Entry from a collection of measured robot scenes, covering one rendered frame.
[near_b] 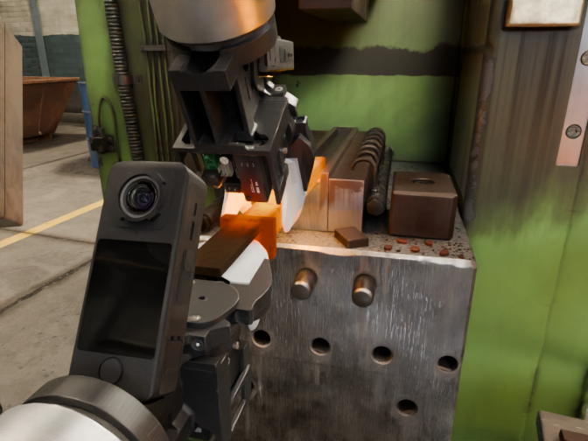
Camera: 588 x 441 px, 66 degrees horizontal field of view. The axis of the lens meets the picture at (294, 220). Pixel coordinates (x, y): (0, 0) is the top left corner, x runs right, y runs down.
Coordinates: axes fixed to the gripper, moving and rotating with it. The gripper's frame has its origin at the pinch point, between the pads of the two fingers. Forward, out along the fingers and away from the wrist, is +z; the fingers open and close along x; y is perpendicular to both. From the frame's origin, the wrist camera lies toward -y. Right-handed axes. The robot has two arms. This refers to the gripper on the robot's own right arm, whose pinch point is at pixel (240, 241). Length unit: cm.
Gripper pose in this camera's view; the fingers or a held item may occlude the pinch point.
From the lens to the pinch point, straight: 36.6
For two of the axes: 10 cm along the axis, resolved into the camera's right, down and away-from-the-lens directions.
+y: 0.0, 9.4, 3.3
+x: 9.7, 0.7, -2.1
